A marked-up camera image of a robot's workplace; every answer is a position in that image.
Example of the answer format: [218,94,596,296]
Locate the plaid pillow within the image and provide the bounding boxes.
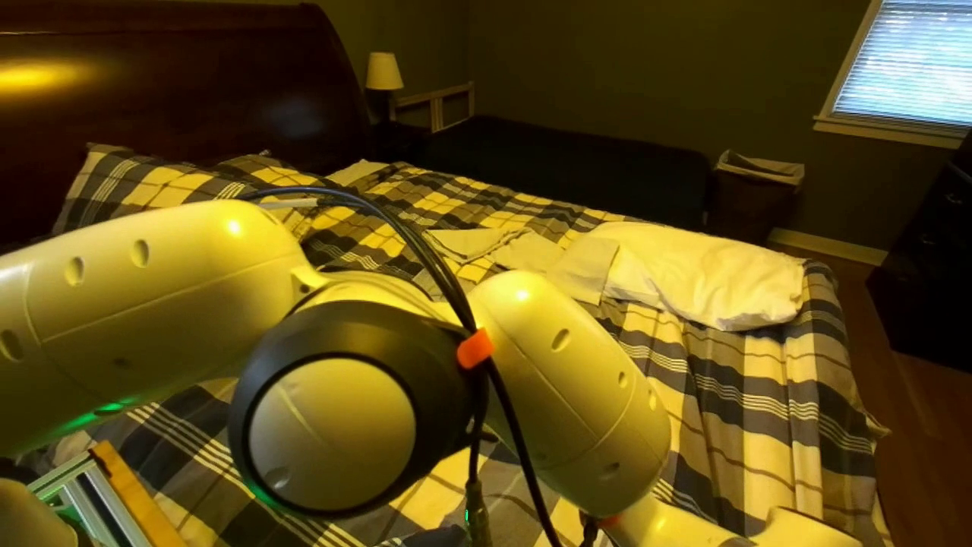
[53,145,313,237]

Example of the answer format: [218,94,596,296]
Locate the wooden framed stand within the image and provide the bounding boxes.
[26,441,185,547]

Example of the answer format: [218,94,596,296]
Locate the dark wooden headboard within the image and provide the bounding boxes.
[0,0,367,254]

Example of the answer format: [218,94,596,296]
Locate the window with white frame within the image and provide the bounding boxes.
[814,0,972,148]

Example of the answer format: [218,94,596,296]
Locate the dark tall dresser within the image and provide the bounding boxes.
[866,132,972,372]

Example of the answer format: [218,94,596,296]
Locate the cream fitted mattress sheet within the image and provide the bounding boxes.
[428,221,810,333]

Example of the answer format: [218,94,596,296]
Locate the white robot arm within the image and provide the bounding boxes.
[0,201,863,547]

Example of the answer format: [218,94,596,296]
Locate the dark low bench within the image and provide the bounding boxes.
[412,115,710,227]

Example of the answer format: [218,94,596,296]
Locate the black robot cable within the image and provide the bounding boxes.
[251,183,565,547]

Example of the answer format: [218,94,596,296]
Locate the plaid black yellow bed sheet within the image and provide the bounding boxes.
[56,148,892,547]

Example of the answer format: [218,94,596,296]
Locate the small table lamp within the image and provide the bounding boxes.
[364,51,404,126]

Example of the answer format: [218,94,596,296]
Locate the white shelf unit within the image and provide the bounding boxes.
[392,82,477,134]

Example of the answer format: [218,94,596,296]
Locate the small bin with paper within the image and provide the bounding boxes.
[710,148,803,225]

